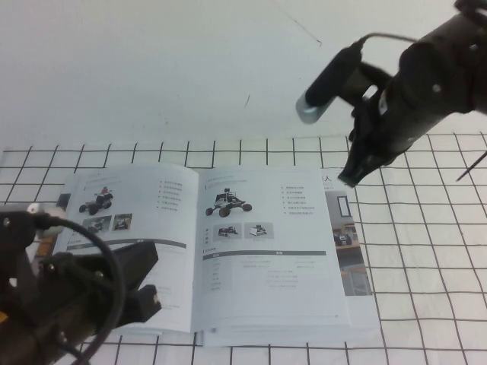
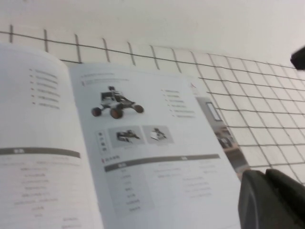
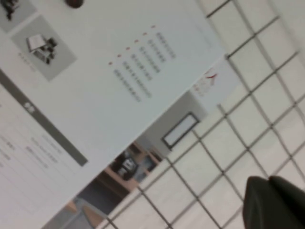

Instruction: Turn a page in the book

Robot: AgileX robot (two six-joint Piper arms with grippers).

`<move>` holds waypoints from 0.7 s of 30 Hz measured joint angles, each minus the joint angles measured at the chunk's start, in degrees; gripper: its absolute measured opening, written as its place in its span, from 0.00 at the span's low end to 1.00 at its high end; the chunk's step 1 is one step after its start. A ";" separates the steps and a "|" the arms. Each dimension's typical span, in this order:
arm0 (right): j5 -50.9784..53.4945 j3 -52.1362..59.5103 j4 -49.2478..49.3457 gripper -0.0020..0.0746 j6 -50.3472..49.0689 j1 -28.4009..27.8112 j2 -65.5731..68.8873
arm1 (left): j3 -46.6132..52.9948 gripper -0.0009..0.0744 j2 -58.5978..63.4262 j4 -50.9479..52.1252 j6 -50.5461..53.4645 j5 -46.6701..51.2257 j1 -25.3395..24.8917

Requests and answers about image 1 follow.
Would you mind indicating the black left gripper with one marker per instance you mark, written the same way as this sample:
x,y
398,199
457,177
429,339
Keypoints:
x,y
57,296

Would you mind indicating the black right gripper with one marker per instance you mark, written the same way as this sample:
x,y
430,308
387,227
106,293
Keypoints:
x,y
380,129

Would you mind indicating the white product catalogue book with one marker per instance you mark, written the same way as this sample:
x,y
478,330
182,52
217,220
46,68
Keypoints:
x,y
266,266

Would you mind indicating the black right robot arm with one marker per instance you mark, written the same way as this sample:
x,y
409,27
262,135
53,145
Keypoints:
x,y
445,76

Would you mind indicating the thin black zip tie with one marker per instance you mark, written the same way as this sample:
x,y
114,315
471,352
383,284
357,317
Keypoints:
x,y
472,166

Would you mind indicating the white black-grid tablecloth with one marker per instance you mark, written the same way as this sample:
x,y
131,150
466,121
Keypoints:
x,y
418,285

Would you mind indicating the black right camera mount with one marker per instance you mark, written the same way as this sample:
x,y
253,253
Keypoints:
x,y
374,80

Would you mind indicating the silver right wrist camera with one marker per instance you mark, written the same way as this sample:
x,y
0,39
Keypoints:
x,y
327,83

